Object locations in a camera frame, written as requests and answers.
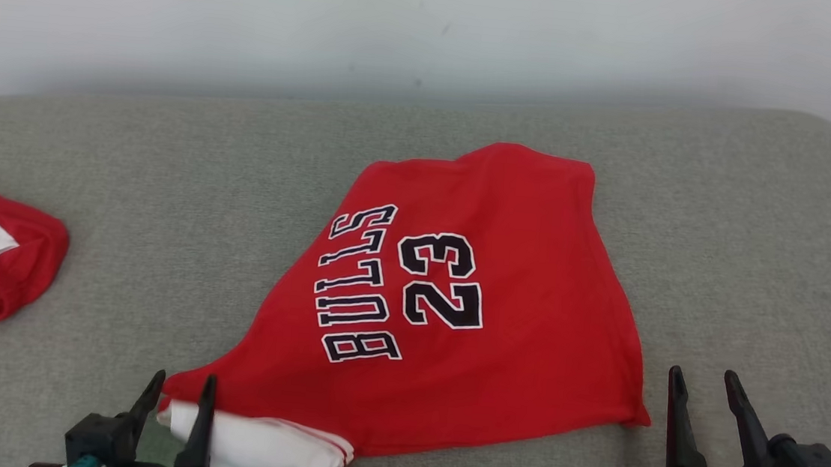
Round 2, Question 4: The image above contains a grey fabric sofa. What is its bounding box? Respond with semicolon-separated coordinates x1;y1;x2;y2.
0;40;831;467

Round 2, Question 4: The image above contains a red Bulls 23 jersey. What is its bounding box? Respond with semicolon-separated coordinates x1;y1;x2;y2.
152;114;676;467

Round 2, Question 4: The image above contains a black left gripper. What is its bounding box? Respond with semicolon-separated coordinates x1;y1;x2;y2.
25;358;220;467

